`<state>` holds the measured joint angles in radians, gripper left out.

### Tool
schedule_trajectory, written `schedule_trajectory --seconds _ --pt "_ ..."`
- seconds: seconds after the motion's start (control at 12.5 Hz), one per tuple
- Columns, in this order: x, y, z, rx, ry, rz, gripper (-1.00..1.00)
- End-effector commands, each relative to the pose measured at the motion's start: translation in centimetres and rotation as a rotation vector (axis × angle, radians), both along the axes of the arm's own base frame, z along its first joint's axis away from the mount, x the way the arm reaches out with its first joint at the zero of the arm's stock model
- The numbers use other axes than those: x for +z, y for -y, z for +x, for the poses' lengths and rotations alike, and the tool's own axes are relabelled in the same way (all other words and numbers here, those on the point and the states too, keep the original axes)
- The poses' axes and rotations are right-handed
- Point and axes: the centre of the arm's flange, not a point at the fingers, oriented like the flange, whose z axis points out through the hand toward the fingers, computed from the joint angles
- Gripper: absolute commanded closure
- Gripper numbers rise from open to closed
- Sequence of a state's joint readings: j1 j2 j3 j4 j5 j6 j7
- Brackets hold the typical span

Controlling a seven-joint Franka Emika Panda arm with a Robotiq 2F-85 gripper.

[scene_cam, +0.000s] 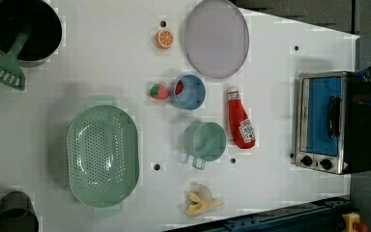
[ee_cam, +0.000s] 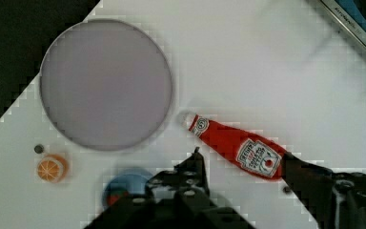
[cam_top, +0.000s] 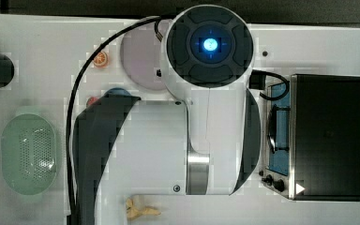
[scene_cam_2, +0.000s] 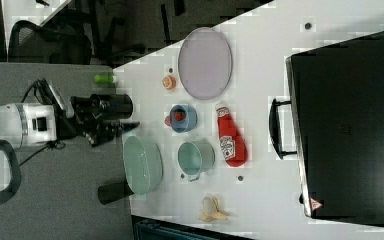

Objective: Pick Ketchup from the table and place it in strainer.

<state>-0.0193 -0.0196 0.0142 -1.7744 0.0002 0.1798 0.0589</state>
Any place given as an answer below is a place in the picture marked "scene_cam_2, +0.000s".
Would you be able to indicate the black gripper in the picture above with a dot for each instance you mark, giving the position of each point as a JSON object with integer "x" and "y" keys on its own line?
{"x": 90, "y": 121}

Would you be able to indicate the red ketchup bottle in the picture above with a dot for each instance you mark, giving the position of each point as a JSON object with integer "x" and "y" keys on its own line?
{"x": 232, "y": 144}

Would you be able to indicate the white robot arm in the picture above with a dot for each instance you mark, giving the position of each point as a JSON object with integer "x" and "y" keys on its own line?
{"x": 31, "y": 124}

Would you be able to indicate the green oval strainer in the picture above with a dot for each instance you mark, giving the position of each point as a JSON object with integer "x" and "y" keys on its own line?
{"x": 143, "y": 164}

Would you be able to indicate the red toy strawberry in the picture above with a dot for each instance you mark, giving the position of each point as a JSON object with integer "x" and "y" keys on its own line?
{"x": 167, "y": 121}

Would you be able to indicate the green slotted spatula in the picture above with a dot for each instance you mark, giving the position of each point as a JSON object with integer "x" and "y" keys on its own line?
{"x": 104, "y": 79}

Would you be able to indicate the red strawberry inside cup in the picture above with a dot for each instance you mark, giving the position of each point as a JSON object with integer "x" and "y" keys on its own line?
{"x": 179, "y": 116}

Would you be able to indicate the dark grey cup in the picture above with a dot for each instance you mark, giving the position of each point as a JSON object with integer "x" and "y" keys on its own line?
{"x": 113, "y": 192}

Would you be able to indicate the orange slice toy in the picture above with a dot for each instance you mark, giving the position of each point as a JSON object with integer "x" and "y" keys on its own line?
{"x": 169, "y": 82}

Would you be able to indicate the blue cup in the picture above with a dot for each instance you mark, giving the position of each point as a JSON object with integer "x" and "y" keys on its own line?
{"x": 188, "y": 123}

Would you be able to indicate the green mug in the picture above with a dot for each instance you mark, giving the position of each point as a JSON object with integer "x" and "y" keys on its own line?
{"x": 195, "y": 158}

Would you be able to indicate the grey round plate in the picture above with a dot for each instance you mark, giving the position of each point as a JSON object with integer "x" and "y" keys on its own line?
{"x": 205, "y": 63}

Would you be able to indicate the peeled toy banana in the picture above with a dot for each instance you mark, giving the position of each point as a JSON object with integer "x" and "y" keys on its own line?
{"x": 211, "y": 210}

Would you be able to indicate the black office chair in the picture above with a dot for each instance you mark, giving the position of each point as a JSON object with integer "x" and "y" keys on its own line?
{"x": 63, "y": 40}

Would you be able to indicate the black toaster oven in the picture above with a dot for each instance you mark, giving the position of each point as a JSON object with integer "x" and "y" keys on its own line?
{"x": 337, "y": 104}

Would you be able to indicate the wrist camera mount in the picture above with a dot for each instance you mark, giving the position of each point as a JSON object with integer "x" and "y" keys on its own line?
{"x": 60, "y": 105}

